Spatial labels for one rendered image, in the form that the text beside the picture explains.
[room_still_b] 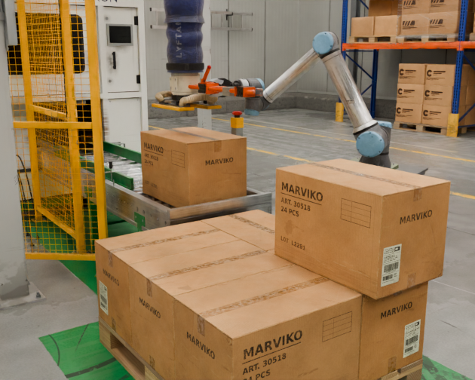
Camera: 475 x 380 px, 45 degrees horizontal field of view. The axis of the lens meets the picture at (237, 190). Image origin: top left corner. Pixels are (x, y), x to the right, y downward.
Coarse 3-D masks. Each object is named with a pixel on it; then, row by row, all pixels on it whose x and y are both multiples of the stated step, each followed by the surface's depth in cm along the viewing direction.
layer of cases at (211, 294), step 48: (144, 240) 279; (192, 240) 279; (240, 240) 279; (144, 288) 236; (192, 288) 222; (240, 288) 222; (288, 288) 222; (336, 288) 222; (144, 336) 243; (192, 336) 206; (240, 336) 185; (288, 336) 198; (336, 336) 212; (384, 336) 229
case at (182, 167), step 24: (144, 144) 359; (168, 144) 332; (192, 144) 315; (216, 144) 325; (240, 144) 334; (144, 168) 363; (168, 168) 336; (192, 168) 318; (216, 168) 328; (240, 168) 337; (144, 192) 368; (168, 192) 341; (192, 192) 321; (216, 192) 331; (240, 192) 341
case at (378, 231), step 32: (288, 192) 245; (320, 192) 228; (352, 192) 214; (384, 192) 206; (416, 192) 213; (448, 192) 225; (288, 224) 248; (320, 224) 231; (352, 224) 216; (384, 224) 206; (416, 224) 217; (288, 256) 251; (320, 256) 233; (352, 256) 219; (384, 256) 209; (416, 256) 221; (352, 288) 221; (384, 288) 213
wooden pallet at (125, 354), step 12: (108, 336) 280; (120, 336) 267; (108, 348) 282; (120, 348) 280; (132, 348) 256; (120, 360) 271; (132, 360) 270; (144, 360) 246; (420, 360) 247; (132, 372) 260; (144, 372) 259; (156, 372) 237; (396, 372) 238; (408, 372) 243; (420, 372) 249
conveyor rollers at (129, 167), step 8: (104, 160) 485; (112, 160) 482; (120, 160) 484; (128, 160) 488; (112, 168) 452; (120, 168) 448; (128, 168) 451; (136, 168) 454; (136, 176) 418; (136, 184) 397; (136, 192) 371; (152, 200) 355
